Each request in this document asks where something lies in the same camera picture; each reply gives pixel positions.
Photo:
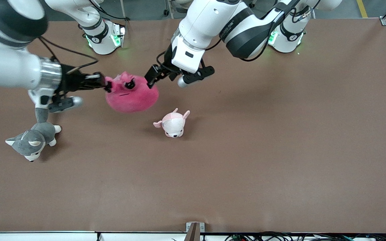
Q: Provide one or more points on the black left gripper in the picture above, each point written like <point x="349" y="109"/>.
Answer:
<point x="162" y="72"/>

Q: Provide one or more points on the yellow floor tape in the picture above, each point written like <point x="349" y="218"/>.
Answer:
<point x="362" y="8"/>

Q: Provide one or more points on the round hot pink plush toy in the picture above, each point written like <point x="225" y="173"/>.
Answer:
<point x="131" y="95"/>

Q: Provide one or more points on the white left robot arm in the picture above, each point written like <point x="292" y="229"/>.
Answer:
<point x="213" y="23"/>

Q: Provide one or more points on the pale pink white plush puppy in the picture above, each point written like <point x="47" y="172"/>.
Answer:
<point x="173" y="124"/>

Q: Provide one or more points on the white stand with legs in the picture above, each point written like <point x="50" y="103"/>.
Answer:
<point x="176" y="3"/>

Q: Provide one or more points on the grey white husky plush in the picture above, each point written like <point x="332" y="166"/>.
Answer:
<point x="34" y="139"/>

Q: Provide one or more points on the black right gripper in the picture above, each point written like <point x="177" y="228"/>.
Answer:
<point x="73" y="81"/>

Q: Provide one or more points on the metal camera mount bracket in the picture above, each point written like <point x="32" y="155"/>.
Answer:
<point x="194" y="231"/>

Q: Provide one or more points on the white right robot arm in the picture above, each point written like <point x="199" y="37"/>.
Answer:
<point x="5" y="67"/>

